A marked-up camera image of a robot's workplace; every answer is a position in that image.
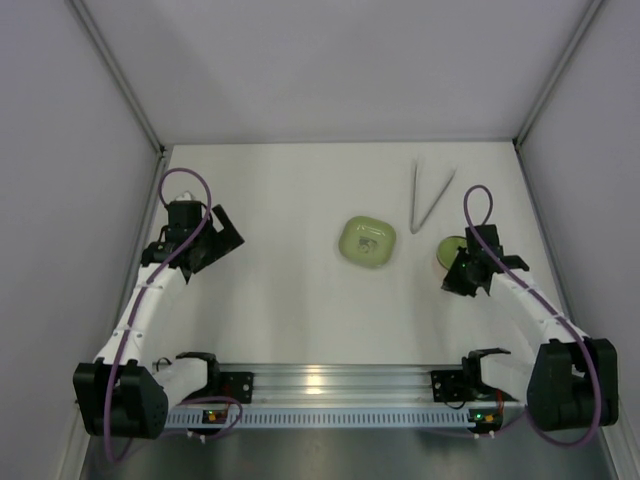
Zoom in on green round lid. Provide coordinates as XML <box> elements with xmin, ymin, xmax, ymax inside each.
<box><xmin>436</xmin><ymin>236</ymin><xmax>467</xmax><ymax>270</ymax></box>

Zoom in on metal tongs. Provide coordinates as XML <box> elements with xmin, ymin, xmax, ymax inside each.
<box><xmin>409</xmin><ymin>156</ymin><xmax>457</xmax><ymax>235</ymax></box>

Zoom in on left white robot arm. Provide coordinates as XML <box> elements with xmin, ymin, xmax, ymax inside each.
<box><xmin>73</xmin><ymin>200</ymin><xmax>244</xmax><ymax>439</ymax></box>

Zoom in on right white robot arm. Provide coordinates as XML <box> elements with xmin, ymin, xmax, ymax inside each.
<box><xmin>442</xmin><ymin>224</ymin><xmax>619</xmax><ymax>432</ymax></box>

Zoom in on steel bowl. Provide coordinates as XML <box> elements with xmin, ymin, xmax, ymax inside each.
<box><xmin>431</xmin><ymin>254</ymin><xmax>448</xmax><ymax>281</ymax></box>

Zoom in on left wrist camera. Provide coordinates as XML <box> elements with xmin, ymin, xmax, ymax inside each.
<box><xmin>175</xmin><ymin>191</ymin><xmax>196</xmax><ymax>201</ymax></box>

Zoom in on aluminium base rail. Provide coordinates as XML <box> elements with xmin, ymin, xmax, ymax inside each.
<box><xmin>142</xmin><ymin>363</ymin><xmax>620</xmax><ymax>406</ymax></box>

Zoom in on slotted cable duct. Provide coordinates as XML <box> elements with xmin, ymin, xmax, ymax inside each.
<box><xmin>165</xmin><ymin>407</ymin><xmax>480</xmax><ymax>429</ymax></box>

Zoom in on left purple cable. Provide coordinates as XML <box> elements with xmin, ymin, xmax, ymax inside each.
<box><xmin>104</xmin><ymin>168</ymin><xmax>245</xmax><ymax>464</ymax></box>

